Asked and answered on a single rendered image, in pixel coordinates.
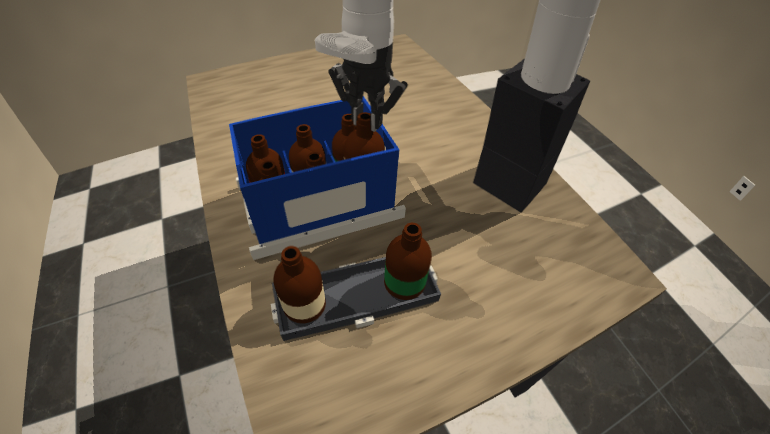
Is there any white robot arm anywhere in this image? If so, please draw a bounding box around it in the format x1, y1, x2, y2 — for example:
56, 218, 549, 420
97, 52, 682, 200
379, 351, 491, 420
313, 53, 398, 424
315, 0, 600, 94

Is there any blue plastic crate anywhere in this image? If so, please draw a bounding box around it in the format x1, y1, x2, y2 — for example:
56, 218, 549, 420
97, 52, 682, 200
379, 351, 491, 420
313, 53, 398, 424
229, 100, 396, 244

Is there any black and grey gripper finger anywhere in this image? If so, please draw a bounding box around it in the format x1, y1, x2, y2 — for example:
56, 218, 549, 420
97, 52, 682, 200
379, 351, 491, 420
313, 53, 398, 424
365, 72, 408, 132
329, 63, 364, 125

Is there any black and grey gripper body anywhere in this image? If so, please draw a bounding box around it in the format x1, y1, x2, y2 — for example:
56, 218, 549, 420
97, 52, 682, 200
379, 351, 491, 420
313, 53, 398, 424
342, 42, 393, 93

